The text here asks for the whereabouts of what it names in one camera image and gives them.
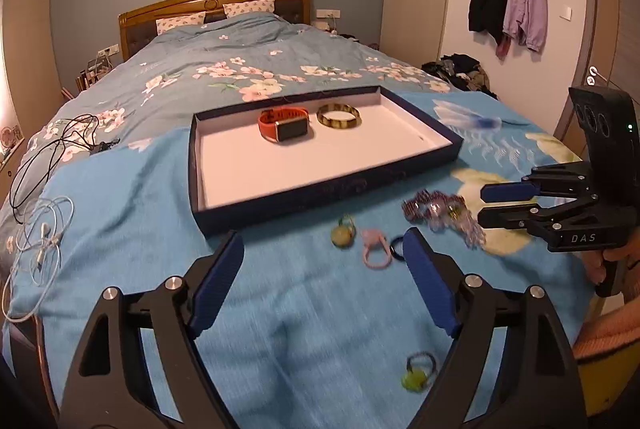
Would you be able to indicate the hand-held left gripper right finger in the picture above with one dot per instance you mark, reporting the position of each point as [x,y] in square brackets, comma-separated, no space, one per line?
[430,284]

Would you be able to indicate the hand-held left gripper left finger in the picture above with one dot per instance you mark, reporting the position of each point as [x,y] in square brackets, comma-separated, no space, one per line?
[220,279]

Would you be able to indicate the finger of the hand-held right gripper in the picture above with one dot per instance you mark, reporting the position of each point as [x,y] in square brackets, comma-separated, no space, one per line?
[505,191]
[500,218]

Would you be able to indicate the dark blue cardboard tray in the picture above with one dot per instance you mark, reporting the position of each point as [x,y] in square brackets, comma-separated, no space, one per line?
[300,169]

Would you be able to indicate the person's right forearm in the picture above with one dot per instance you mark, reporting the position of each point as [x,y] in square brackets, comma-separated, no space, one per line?
[610,334]

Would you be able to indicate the person's right hand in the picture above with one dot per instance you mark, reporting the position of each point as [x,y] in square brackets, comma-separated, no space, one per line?
[592,266]

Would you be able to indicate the light blue printed blanket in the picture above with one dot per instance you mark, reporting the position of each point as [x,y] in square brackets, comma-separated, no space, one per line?
[300,309]

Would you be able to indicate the pile of dark clothes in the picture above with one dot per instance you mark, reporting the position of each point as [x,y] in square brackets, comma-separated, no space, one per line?
[460,69]

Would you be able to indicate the wooden door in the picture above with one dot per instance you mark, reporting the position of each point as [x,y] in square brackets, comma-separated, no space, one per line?
[607,9]

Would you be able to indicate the orange smartwatch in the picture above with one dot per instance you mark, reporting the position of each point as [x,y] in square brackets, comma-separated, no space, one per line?
[292,129]

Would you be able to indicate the green yellow bangle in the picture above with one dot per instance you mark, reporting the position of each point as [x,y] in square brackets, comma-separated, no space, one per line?
[340,124]

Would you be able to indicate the black jacket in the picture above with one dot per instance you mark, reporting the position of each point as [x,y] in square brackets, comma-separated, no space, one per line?
[490,4]

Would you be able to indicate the person's yellow clothing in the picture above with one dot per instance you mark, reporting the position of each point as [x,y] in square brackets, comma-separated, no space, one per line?
[607,384]

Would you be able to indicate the blue floral duvet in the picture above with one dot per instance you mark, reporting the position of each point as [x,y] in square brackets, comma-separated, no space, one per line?
[225,54]

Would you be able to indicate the cluttered bedside table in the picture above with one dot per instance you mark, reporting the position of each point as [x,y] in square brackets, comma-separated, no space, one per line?
[90,76]

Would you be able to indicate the floral white pillow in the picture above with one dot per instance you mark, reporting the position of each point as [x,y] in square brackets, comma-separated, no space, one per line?
[250,7]
[180,23]

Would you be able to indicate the white light switch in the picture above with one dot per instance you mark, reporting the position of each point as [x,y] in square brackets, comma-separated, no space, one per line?
[565,12]

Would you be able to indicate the white wall socket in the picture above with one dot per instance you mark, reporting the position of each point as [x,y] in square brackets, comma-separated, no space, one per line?
[109,50]
[328,14]

